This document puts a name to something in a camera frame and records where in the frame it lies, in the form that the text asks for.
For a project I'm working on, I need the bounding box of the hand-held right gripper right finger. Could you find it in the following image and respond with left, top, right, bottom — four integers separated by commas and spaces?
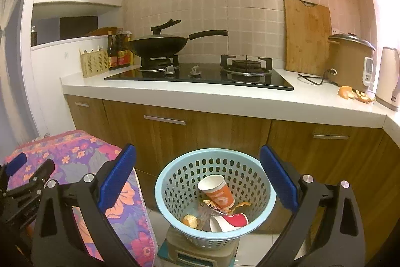
259, 144, 366, 267

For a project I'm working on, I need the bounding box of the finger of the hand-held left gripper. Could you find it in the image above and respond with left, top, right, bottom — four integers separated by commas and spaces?
0, 159, 56, 224
0, 153, 28, 190

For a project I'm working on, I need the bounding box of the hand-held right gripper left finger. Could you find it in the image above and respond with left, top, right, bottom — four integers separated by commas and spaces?
31, 143, 140, 267

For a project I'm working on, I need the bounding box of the light blue plastic basket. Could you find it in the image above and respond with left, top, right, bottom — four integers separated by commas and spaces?
154, 148, 277, 250

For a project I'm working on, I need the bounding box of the orange paper cup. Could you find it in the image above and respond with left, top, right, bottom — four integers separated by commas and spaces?
197, 175, 236, 210

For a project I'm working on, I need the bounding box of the printed snack wrapper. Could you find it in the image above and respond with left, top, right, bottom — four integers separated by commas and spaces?
200, 200, 232, 218

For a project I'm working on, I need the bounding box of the floral tablecloth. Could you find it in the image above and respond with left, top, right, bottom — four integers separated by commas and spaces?
3, 129, 157, 267

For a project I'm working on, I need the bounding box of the orange peel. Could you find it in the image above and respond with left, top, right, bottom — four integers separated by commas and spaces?
231, 202, 252, 214
337, 86, 357, 99
183, 214, 201, 229
356, 91, 377, 104

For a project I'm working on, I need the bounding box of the red paper cup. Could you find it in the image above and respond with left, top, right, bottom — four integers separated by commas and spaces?
209, 213, 250, 233

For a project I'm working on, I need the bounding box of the wooden base cabinet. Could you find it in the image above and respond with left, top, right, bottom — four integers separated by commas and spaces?
64, 94, 400, 255

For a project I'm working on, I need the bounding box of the beige electronic scale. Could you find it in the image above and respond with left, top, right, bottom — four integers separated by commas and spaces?
158, 225, 240, 267

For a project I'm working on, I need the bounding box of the woven wicker basket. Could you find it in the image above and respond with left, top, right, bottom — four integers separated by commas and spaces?
79, 48, 109, 78

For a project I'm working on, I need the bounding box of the slim dark sauce bottle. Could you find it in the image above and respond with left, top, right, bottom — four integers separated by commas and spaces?
107, 31, 119, 70

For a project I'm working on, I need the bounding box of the red label sauce bottle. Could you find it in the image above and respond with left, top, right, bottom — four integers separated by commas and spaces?
116, 29, 132, 68

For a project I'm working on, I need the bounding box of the black gas stove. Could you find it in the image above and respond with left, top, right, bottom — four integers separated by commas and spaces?
104, 54, 294, 91

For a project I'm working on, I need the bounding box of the beige rice cooker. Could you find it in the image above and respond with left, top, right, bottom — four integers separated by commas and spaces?
327, 33, 376, 93

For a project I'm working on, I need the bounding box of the black wok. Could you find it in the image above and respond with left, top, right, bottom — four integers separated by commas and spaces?
126, 30, 229, 59

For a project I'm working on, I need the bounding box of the wooden cutting board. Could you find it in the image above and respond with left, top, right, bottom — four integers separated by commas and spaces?
284, 0, 332, 76

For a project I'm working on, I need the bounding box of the wooden tray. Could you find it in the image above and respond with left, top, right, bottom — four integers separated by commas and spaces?
86, 27, 118, 36

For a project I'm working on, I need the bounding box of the white electric kettle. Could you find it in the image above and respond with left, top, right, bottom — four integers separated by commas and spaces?
376, 46, 400, 111

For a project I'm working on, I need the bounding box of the black power cord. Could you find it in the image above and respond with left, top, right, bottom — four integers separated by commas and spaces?
298, 68, 339, 86

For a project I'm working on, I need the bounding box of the wok lid with black handle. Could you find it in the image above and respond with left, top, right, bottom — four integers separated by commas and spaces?
134, 19, 188, 41

